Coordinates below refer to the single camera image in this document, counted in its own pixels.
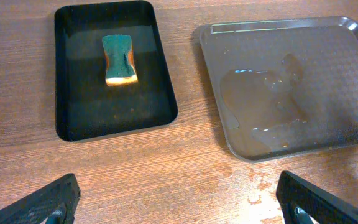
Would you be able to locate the black small tray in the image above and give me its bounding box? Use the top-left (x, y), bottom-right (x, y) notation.
top-left (54, 1), bottom-right (178, 142)

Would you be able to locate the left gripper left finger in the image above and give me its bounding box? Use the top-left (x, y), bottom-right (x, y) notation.
top-left (0, 173), bottom-right (81, 223)

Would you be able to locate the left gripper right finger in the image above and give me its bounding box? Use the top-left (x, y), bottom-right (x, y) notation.
top-left (276, 171), bottom-right (358, 224)

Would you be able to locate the green orange sponge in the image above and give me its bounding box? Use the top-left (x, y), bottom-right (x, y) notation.
top-left (102, 34), bottom-right (138, 86)

